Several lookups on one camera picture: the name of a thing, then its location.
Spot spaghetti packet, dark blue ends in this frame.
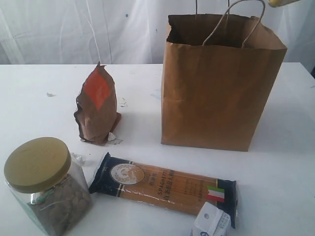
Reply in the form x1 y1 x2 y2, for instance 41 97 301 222
89 153 238 228

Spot white backdrop curtain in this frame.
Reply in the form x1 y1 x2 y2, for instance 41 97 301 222
0 0 315 74

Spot square jar with gold lid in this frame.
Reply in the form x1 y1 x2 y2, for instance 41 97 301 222
4 137 92 236

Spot yellow grain bottle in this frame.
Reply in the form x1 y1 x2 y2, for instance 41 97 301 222
268 0 295 7

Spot large brown paper bag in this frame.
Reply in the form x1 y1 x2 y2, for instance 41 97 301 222
161 11 287 151

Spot small brown orange-label pouch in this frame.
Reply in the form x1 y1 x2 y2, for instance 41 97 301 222
74 63 122 145

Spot small white carton box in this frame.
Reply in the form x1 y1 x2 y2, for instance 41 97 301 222
190 202 231 236

